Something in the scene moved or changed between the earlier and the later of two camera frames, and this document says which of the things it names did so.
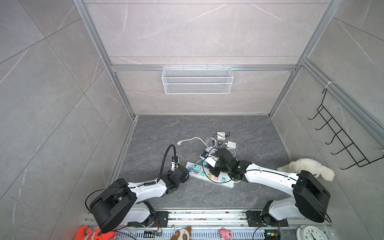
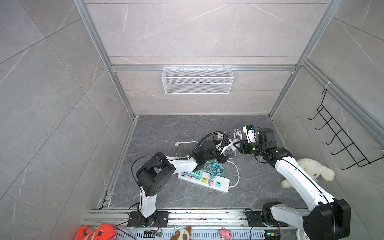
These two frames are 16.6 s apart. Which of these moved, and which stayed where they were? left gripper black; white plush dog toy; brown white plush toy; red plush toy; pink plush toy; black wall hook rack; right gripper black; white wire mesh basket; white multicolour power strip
Moved: left gripper black; right gripper black; white multicolour power strip
Stayed: red plush toy; pink plush toy; white plush dog toy; brown white plush toy; white wire mesh basket; black wall hook rack
